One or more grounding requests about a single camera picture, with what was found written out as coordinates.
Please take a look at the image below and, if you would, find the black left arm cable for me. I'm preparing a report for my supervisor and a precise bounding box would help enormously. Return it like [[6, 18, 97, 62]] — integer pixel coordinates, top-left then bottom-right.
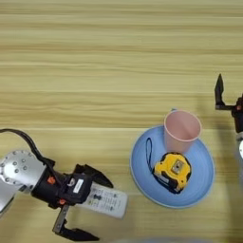
[[0, 127, 65, 188]]

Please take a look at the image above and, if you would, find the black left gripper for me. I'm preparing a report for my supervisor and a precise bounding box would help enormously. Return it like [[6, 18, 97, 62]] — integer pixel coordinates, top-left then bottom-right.
[[30, 163, 115, 243]]

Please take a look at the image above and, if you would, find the blue plate with tab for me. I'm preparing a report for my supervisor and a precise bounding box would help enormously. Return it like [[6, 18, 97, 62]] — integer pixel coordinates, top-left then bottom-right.
[[129, 124, 216, 210]]

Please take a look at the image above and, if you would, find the pink plastic cup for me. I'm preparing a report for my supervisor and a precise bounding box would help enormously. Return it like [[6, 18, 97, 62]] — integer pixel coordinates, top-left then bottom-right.
[[162, 109, 203, 155]]

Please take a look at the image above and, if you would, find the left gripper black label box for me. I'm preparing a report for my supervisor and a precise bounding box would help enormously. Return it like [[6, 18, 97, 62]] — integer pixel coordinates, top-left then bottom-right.
[[61, 173, 94, 206]]

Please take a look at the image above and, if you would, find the yellow black tape measure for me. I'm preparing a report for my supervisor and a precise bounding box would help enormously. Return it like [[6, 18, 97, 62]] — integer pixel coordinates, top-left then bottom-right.
[[144, 137, 193, 196]]

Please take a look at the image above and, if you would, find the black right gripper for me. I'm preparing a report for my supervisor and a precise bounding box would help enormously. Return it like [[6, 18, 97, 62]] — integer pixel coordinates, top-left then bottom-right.
[[214, 73, 243, 134]]

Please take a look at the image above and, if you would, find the white remote control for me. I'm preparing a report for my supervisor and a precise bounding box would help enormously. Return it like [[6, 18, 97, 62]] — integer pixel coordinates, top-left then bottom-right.
[[75, 181, 129, 220]]

